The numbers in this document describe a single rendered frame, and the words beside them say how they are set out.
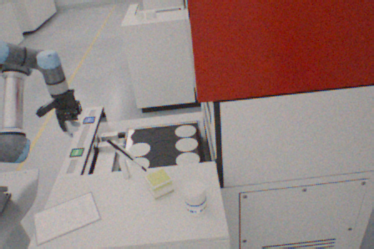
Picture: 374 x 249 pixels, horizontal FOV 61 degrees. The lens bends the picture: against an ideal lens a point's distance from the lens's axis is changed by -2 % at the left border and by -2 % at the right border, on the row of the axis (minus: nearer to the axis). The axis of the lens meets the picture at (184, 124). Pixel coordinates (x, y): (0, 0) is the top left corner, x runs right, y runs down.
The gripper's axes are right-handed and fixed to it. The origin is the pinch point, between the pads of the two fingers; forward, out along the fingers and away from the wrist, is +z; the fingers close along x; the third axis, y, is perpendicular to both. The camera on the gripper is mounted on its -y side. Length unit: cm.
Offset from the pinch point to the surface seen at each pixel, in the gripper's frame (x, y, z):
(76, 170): -11.8, 3.2, 9.7
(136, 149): 6.5, 24.5, 15.8
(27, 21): 568, -277, 76
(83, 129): 18.7, -1.2, 10.1
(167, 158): -1.4, 38.8, 15.9
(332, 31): -13, 97, -37
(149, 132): 19.7, 29.8, 15.8
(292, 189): -14, 90, 29
